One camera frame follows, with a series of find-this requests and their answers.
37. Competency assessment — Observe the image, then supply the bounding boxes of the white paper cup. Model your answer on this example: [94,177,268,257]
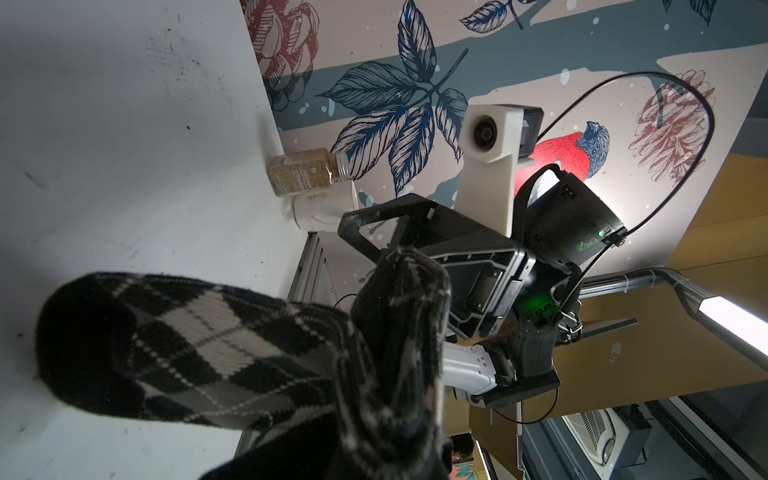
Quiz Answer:
[293,180,360,232]

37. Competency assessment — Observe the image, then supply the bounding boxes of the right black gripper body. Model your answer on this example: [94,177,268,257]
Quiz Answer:
[337,194,536,339]

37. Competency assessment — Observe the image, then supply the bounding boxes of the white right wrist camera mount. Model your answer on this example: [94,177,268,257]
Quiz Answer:
[454,104,544,237]

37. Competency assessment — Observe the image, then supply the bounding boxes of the black grey argyle sock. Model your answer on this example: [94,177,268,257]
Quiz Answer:
[35,247,451,479]

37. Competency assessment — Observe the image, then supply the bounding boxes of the amber jar with lid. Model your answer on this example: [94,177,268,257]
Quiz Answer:
[267,148,351,197]

